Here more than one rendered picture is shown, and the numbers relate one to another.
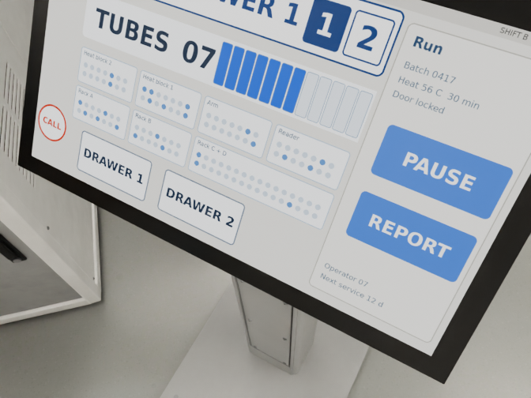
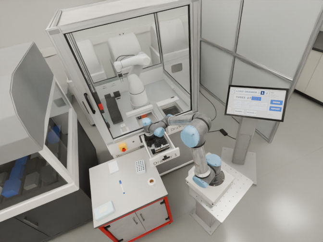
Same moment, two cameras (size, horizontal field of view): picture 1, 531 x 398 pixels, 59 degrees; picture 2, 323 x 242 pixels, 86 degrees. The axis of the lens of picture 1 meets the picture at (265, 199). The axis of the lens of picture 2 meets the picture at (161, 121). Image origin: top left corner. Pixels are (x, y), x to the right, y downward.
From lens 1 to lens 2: 1.58 m
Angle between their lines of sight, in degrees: 17
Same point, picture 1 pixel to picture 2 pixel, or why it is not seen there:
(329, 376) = (250, 163)
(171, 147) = (246, 107)
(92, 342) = not seen: hidden behind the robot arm
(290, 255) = (263, 114)
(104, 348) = not seen: hidden behind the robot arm
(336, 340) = (248, 157)
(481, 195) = (280, 103)
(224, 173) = (254, 108)
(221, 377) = not seen: hidden behind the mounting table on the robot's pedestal
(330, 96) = (264, 98)
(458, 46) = (275, 92)
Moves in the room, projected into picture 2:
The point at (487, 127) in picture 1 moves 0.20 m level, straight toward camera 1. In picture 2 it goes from (279, 97) to (279, 111)
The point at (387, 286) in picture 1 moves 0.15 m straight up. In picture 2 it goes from (274, 114) to (279, 101)
